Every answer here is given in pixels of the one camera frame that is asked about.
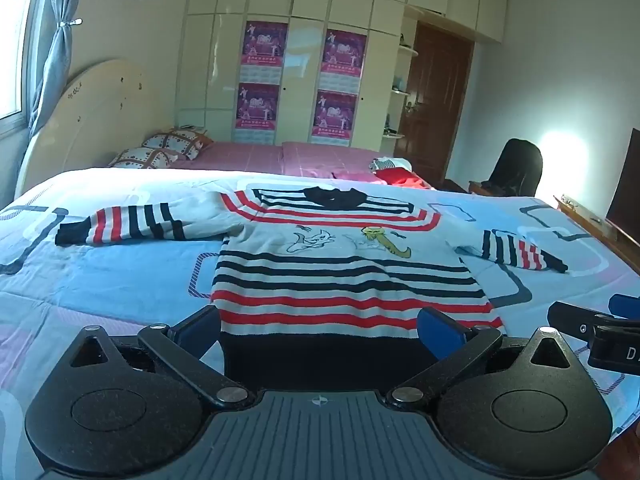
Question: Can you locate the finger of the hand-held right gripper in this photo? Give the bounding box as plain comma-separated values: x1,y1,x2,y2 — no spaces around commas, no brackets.
608,293,640,322
547,301,601,347

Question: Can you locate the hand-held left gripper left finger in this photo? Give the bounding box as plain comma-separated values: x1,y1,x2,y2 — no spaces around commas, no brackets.
67,305,256,408

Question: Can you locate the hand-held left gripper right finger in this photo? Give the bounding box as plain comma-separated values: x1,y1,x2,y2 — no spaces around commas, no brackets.
386,307,577,407

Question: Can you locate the striped cartoon sweater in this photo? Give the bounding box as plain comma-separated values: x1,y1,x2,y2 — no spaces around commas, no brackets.
55,186,570,392

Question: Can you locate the blue patterned bedsheet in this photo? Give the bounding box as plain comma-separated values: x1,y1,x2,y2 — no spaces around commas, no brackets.
0,167,640,480

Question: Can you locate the dark television screen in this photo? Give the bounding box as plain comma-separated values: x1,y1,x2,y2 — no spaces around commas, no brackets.
604,128,640,242

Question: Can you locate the red cloth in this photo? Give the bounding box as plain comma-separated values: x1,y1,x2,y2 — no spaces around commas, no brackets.
374,167,427,189

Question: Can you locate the black chair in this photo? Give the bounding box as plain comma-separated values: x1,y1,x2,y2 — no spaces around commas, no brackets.
468,138,545,197

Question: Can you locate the white striped cloth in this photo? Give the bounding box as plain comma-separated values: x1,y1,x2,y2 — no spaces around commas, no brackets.
369,157,414,172

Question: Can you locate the patterned pillow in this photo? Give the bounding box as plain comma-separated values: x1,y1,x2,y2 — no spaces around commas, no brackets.
108,147,177,170
142,129,214,163

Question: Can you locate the pink bedsheet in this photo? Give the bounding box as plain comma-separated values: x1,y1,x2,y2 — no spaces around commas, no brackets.
170,140,437,192

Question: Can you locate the brown wooden door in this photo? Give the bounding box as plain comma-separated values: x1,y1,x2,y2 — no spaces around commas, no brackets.
394,22,475,187

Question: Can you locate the cream round headboard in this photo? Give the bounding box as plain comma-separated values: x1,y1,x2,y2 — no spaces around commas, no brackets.
14,59,176,201

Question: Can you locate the cream corner shelf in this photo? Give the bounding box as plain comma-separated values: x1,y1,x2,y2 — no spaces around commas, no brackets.
382,32,419,141

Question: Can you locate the cream wardrobe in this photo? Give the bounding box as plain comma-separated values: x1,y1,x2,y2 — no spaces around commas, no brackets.
172,0,511,162

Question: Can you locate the blue curtain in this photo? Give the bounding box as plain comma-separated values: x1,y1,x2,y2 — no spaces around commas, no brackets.
25,0,84,134

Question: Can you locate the window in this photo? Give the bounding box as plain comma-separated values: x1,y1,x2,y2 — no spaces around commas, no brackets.
0,0,40,122

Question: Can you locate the pink wall poster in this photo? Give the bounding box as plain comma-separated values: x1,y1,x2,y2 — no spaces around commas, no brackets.
234,82,280,145
312,90,357,149
322,29,368,92
242,21,290,82

